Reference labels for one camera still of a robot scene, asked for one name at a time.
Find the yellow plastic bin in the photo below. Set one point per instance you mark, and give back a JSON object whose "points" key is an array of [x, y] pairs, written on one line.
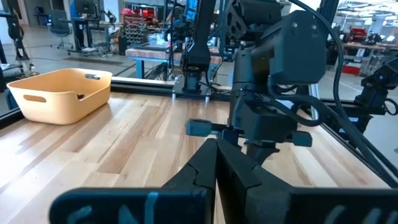
{"points": [[62, 105]]}

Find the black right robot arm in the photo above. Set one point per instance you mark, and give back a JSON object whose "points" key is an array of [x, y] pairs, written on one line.
{"points": [[298, 46]]}

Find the grey office chair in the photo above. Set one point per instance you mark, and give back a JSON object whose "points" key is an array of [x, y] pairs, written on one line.
{"points": [[60, 23]]}

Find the black desk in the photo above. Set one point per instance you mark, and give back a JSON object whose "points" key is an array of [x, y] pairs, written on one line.
{"points": [[93, 22]]}

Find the long wooden table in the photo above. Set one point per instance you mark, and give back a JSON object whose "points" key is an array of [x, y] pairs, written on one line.
{"points": [[367, 46]]}

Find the black robot stand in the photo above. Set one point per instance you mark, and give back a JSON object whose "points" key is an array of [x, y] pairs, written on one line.
{"points": [[15, 31]]}

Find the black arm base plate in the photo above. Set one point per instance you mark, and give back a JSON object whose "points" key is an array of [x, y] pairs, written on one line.
{"points": [[180, 90]]}

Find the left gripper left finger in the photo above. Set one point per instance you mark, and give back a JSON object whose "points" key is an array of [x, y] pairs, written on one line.
{"points": [[202, 174]]}

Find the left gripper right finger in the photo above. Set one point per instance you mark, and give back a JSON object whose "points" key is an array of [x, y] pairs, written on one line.
{"points": [[239, 186]]}

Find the red box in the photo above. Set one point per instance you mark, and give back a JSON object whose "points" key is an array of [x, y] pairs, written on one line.
{"points": [[351, 69]]}

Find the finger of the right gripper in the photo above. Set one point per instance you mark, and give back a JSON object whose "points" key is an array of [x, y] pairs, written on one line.
{"points": [[231, 136], [261, 152]]}

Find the black computer monitor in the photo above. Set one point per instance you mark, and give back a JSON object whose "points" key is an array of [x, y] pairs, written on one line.
{"points": [[85, 6]]}

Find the red parts shelf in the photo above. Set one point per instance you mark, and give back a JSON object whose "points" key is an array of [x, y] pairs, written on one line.
{"points": [[136, 28]]}

